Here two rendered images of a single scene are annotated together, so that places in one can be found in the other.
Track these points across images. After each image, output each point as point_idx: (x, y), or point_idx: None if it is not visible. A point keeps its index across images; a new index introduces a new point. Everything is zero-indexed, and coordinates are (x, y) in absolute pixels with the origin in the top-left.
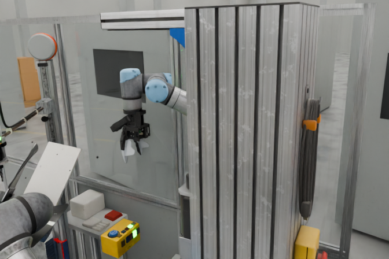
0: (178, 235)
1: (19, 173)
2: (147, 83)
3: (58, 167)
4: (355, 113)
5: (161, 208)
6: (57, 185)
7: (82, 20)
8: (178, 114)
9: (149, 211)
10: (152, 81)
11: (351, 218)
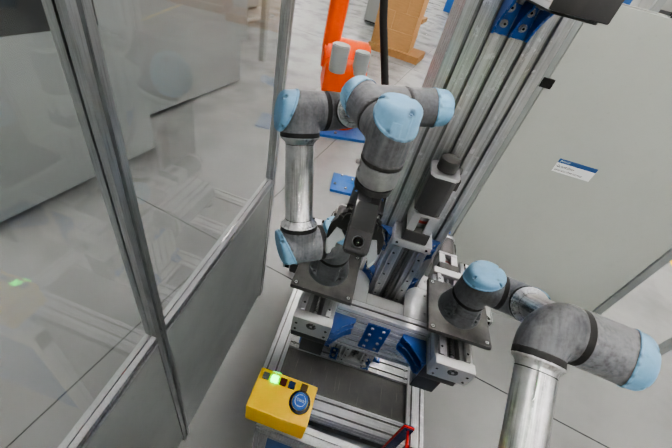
0: (165, 366)
1: None
2: (441, 103)
3: None
4: (287, 45)
5: (130, 384)
6: None
7: None
8: (130, 189)
9: (108, 425)
10: (450, 94)
11: (278, 147)
